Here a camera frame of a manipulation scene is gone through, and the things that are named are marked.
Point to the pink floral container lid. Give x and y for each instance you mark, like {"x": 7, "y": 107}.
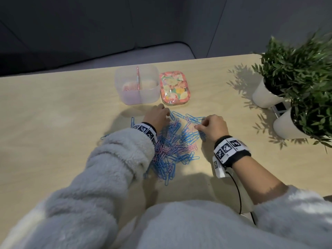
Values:
{"x": 173, "y": 88}

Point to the person's right hand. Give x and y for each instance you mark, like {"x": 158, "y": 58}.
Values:
{"x": 214, "y": 128}

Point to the marker-printed wristband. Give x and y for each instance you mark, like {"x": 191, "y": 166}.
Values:
{"x": 228, "y": 150}
{"x": 145, "y": 129}

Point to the green plant in white pot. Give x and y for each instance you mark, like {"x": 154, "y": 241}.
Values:
{"x": 264, "y": 97}
{"x": 288, "y": 127}

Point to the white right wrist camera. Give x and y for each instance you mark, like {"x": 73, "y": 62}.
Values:
{"x": 219, "y": 168}

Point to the small black marker card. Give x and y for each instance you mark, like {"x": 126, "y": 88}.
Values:
{"x": 280, "y": 107}

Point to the person's right forearm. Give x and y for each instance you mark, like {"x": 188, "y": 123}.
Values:
{"x": 256, "y": 178}

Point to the person's left hand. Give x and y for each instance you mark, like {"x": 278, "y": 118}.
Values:
{"x": 157, "y": 117}

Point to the single blue paper clip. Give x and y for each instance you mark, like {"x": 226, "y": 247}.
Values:
{"x": 104, "y": 137}
{"x": 132, "y": 121}

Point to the person's white fleece torso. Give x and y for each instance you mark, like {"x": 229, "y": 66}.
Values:
{"x": 194, "y": 228}

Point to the clear divided plastic container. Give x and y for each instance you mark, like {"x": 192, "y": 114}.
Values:
{"x": 135, "y": 97}

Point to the right marker-printed wristband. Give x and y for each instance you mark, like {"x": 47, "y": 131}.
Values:
{"x": 228, "y": 150}

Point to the grey bench seat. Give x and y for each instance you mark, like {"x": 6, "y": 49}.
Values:
{"x": 129, "y": 57}

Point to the left marker-printed wristband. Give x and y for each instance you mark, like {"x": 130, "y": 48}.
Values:
{"x": 145, "y": 129}

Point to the person's left forearm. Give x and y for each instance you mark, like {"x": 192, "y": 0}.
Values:
{"x": 98, "y": 178}

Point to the pile of blue pink paperclips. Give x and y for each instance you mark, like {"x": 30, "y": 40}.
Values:
{"x": 171, "y": 150}

